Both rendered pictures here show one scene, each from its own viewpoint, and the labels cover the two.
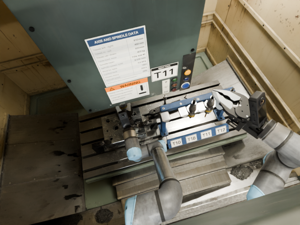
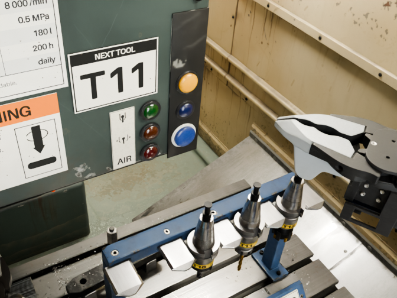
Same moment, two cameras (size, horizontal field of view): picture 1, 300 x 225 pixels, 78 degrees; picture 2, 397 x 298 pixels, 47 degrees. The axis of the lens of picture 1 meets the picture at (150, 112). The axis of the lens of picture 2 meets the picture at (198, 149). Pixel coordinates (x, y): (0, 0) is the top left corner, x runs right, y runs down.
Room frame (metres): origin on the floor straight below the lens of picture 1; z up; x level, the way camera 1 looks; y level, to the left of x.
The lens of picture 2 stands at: (0.03, 0.03, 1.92)
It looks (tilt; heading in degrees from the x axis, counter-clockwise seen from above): 40 degrees down; 333
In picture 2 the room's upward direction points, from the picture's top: 5 degrees clockwise
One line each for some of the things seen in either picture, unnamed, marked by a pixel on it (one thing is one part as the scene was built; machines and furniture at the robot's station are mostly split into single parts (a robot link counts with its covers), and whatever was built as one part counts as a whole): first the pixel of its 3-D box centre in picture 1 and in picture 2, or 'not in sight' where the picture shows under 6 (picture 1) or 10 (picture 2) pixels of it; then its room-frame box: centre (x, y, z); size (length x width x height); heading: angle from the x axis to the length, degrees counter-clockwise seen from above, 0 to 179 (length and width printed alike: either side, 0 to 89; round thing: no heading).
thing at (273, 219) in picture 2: not in sight; (269, 215); (0.54, -0.41, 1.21); 0.07 x 0.05 x 0.01; 7
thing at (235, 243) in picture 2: (201, 107); (226, 235); (0.52, -0.30, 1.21); 0.07 x 0.05 x 0.01; 7
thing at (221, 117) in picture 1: (224, 104); (279, 229); (0.61, -0.51, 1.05); 0.10 x 0.05 x 0.30; 7
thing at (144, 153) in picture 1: (138, 152); not in sight; (0.34, 0.10, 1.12); 0.11 x 0.08 x 0.11; 97
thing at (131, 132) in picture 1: (130, 135); not in sight; (0.41, 0.13, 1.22); 0.08 x 0.05 x 0.08; 97
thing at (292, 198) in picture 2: not in sight; (294, 191); (0.54, -0.47, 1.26); 0.04 x 0.04 x 0.07
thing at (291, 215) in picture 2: not in sight; (289, 206); (0.54, -0.47, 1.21); 0.06 x 0.06 x 0.03
